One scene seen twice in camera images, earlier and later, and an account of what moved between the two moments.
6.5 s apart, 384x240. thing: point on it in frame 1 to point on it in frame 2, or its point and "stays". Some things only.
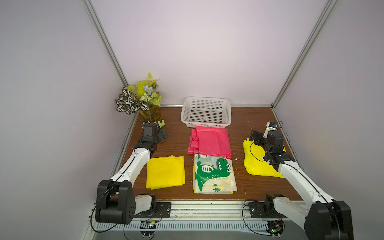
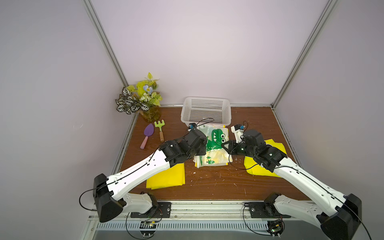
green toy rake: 160,124 stays
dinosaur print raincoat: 213,174 to 215,154
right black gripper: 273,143 to 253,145
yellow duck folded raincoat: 253,154 stays
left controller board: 148,224 stays
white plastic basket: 206,112 stays
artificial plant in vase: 144,98 stays
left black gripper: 161,137 to 201,147
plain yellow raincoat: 163,172 stays
